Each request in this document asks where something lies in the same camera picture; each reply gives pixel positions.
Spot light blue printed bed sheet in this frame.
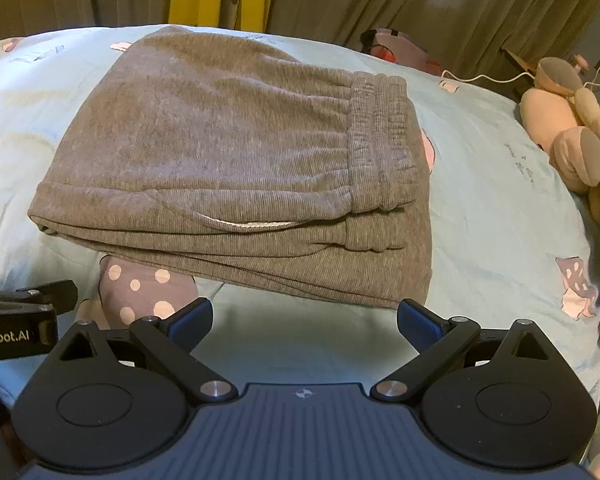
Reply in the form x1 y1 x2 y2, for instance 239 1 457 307
0 24 600 411

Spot pink and black bag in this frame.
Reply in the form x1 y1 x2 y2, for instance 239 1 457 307
359 28 443 75

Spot white cable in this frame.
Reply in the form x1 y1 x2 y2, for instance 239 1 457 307
439 64 600 92

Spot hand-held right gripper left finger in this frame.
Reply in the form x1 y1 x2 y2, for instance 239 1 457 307
59 298 237 404

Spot pink plush toy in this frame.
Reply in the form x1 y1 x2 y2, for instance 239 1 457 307
519 56 600 193

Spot grey-brown pants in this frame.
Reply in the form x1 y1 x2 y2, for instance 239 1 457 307
28 24 434 308

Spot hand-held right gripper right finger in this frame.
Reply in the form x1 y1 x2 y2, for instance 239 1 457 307
369 298 552 403

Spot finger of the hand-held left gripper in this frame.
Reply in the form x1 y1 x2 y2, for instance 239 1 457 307
0 279 79 313

